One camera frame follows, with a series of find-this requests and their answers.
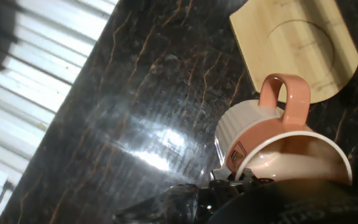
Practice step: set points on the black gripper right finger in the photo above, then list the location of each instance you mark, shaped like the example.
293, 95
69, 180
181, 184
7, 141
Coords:
253, 182

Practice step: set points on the dark marble pattern mat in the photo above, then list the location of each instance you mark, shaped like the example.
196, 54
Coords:
135, 93

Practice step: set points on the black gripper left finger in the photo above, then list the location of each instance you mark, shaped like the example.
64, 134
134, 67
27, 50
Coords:
219, 189

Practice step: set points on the pink white ribbed cup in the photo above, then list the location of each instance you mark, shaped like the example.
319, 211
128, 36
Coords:
250, 121

